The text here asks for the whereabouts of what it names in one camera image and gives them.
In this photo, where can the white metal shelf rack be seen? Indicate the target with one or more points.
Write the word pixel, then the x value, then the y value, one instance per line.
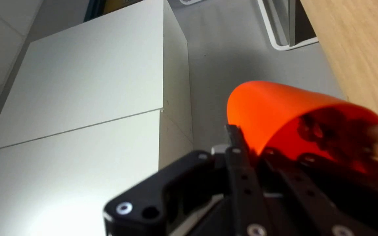
pixel 281 30

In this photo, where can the white wall cabinet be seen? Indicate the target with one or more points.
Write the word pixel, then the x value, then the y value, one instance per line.
pixel 79 112

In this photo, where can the orange plastic cup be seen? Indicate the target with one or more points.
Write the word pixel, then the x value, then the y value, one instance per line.
pixel 275 112

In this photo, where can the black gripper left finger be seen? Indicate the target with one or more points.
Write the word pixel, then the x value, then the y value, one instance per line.
pixel 245 187

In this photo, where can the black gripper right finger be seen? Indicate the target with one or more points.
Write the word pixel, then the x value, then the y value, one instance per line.
pixel 337 200

